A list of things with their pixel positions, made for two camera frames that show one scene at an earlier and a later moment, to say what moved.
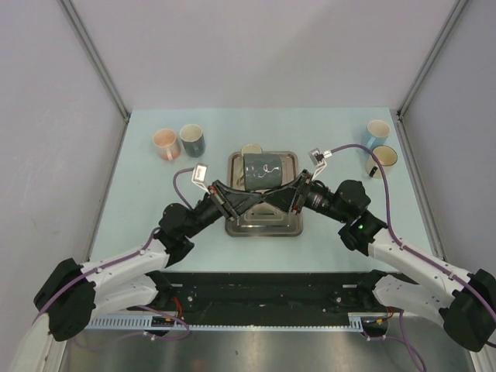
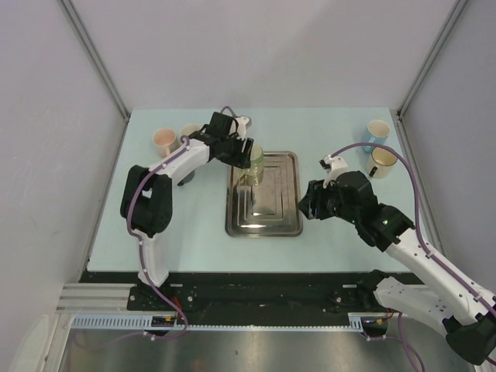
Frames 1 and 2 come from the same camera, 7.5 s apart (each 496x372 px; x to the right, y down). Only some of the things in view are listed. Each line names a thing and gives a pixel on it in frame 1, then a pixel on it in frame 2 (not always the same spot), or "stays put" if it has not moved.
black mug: x=262 y=170 -> x=187 y=179
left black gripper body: x=222 y=202 -> x=231 y=153
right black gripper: x=292 y=196 -> x=314 y=199
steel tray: x=263 y=219 stays put
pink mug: x=167 y=143 stays put
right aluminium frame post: x=458 y=8 stays put
